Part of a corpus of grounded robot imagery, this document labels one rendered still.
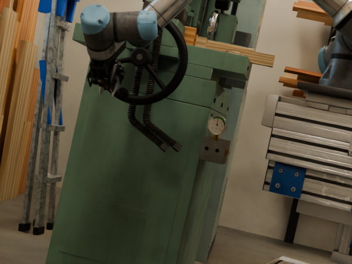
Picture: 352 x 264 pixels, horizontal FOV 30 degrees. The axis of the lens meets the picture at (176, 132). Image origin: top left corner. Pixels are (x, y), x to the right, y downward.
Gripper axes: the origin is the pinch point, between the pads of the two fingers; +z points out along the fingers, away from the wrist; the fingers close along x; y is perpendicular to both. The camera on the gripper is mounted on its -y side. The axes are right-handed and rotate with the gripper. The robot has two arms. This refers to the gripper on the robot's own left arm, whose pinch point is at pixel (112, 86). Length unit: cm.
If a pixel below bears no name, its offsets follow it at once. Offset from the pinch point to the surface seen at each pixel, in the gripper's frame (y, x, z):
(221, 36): -53, 21, 33
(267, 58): -39, 41, 23
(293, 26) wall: -207, 39, 201
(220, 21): -57, 20, 30
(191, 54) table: -26.3, 17.1, 12.1
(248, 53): -39, 34, 23
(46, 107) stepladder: -38, -57, 90
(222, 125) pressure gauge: -5.1, 32.9, 17.1
